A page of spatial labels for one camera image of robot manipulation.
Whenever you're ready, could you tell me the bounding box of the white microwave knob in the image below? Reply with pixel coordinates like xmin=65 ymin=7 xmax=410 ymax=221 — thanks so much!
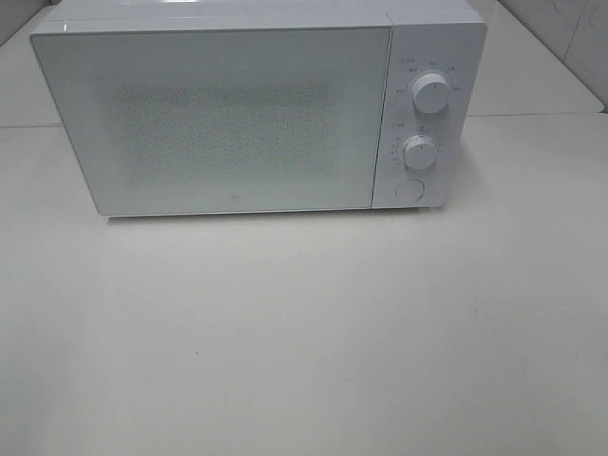
xmin=411 ymin=71 xmax=451 ymax=114
xmin=402 ymin=135 xmax=439 ymax=170

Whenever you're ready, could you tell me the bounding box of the white microwave door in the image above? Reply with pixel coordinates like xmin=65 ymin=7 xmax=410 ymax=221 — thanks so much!
xmin=31 ymin=28 xmax=390 ymax=217

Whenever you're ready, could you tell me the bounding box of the white lower microwave knob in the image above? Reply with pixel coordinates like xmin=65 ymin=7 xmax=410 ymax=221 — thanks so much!
xmin=402 ymin=135 xmax=439 ymax=170

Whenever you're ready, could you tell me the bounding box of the white microwave oven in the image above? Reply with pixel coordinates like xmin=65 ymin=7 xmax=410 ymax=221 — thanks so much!
xmin=30 ymin=1 xmax=487 ymax=215

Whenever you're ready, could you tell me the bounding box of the white upper microwave knob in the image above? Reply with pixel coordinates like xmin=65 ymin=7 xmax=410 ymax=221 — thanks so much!
xmin=411 ymin=71 xmax=451 ymax=114

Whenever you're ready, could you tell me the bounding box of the white round door button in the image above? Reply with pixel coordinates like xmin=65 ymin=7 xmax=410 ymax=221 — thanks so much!
xmin=395 ymin=179 xmax=425 ymax=203

